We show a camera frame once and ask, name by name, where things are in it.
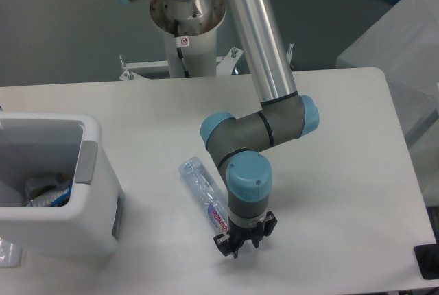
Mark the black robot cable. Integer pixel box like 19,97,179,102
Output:
173,19,191,78

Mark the black device at edge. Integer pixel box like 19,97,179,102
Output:
414,244,438,280

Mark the clear plastic item bottom left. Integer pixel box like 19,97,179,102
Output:
0,238,23,268

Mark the clear plastic water bottle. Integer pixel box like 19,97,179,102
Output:
179,157,228,234

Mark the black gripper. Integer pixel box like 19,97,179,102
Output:
213,211,277,258

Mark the blue snack wrapper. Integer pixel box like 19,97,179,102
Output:
26,180,72,207

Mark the white side table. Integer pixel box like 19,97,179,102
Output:
336,0,438,207

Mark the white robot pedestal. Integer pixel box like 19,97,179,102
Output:
163,29,217,78

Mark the white trash can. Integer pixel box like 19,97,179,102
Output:
1,112,124,255

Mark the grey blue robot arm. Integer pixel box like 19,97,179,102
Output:
122,0,320,256

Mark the white pedestal base frame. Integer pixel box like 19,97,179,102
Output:
118,43,295,81

